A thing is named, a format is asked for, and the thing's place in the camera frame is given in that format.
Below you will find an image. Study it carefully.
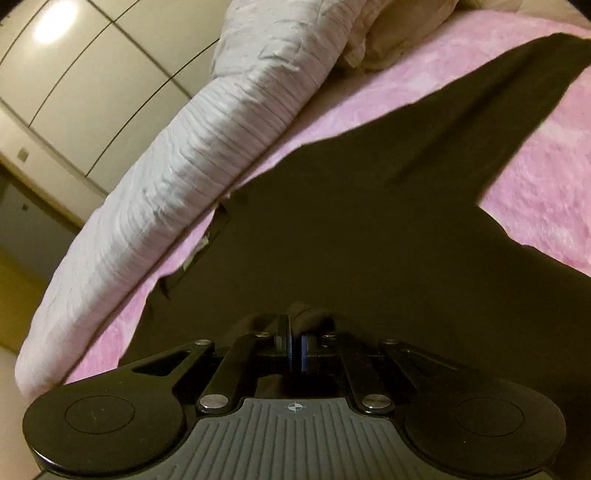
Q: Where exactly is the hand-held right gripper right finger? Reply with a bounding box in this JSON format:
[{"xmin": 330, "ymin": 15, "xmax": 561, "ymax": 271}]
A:
[{"xmin": 299, "ymin": 330, "xmax": 462, "ymax": 414}]

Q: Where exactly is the pink rose print blanket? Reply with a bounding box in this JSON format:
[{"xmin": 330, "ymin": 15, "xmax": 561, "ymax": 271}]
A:
[{"xmin": 65, "ymin": 9, "xmax": 591, "ymax": 385}]

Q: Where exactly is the white crinkled quilt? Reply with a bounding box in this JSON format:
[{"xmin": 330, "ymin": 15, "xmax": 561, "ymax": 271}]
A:
[{"xmin": 14, "ymin": 0, "xmax": 385, "ymax": 403}]

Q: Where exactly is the beige pillow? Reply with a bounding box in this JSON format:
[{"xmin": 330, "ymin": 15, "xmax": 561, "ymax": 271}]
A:
[{"xmin": 341, "ymin": 0, "xmax": 525, "ymax": 73}]

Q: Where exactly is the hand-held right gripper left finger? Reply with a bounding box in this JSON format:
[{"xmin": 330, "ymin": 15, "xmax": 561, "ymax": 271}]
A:
[{"xmin": 132, "ymin": 315, "xmax": 293, "ymax": 414}]

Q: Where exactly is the cream wardrobe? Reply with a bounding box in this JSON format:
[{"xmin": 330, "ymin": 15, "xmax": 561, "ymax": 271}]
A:
[{"xmin": 0, "ymin": 0, "xmax": 232, "ymax": 195}]

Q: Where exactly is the dark shirt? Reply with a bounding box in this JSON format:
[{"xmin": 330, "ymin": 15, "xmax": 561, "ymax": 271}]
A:
[{"xmin": 122, "ymin": 34, "xmax": 591, "ymax": 480}]

